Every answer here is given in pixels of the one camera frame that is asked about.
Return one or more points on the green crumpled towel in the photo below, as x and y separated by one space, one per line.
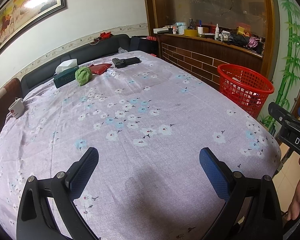
83 75

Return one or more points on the red plastic mesh basket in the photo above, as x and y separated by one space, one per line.
245 87

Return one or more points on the red cloth on sofa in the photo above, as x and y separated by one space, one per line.
104 35

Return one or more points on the dark green tissue box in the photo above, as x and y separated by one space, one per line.
65 72

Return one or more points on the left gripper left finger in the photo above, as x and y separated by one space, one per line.
79 173

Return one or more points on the wooden brick-pattern cabinet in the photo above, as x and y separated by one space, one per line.
200 57

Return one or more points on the yellow tape roll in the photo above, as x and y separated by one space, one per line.
191 32

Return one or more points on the white spray bottle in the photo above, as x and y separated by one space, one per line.
217 32

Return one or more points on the floral purple tablecloth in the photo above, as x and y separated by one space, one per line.
148 122

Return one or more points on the black leather sofa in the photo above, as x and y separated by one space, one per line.
86 53

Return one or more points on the red flat pouch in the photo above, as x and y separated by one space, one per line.
99 69

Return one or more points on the framed horse painting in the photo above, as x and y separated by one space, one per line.
16 16

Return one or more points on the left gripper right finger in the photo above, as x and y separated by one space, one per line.
220 176

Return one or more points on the white ceramic mug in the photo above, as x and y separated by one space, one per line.
17 108

